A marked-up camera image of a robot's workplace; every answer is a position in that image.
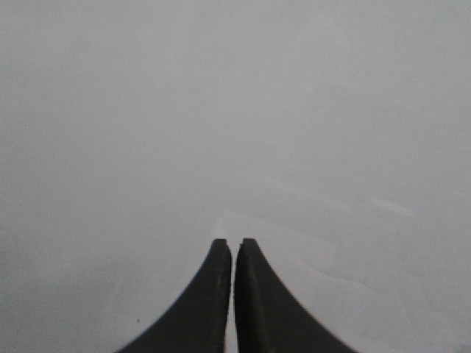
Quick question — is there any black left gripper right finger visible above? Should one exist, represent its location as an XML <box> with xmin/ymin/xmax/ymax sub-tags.
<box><xmin>235</xmin><ymin>238</ymin><xmax>354</xmax><ymax>352</ymax></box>

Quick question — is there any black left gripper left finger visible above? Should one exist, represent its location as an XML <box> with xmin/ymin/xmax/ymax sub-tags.
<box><xmin>120</xmin><ymin>239</ymin><xmax>232</xmax><ymax>352</ymax></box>

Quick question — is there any white whiteboard with aluminium frame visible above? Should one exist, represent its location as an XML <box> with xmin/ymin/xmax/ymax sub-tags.
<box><xmin>1</xmin><ymin>1</ymin><xmax>470</xmax><ymax>352</ymax></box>

